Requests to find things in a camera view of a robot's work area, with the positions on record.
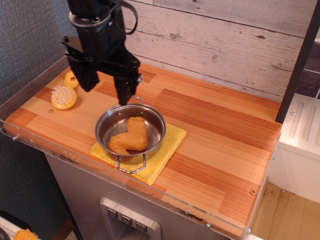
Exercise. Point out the yellow folded cloth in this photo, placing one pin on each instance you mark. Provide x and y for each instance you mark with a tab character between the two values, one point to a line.
154	165

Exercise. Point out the yellow scrub brush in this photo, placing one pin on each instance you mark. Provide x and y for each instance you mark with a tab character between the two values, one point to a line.
64	97

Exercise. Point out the grey toy fridge cabinet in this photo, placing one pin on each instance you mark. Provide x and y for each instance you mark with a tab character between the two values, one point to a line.
190	200

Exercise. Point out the silver dispenser panel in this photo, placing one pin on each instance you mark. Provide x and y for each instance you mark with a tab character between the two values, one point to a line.
124	223

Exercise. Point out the white toy appliance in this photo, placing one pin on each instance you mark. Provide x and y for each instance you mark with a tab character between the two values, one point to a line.
295	166

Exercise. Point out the dark vertical post right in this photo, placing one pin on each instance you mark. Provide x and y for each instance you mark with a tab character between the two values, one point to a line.
300	63

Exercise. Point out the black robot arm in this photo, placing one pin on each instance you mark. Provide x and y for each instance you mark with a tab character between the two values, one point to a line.
96	8

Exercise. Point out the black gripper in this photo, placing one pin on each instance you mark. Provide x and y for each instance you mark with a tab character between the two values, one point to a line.
100	46

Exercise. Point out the orange toy chicken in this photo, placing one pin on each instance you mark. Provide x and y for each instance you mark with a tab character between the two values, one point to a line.
135	139

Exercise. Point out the stainless steel pot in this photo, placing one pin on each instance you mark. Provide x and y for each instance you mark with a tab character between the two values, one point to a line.
113	122

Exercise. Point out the orange toy piece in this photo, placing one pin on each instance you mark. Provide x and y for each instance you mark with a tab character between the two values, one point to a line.
25	234

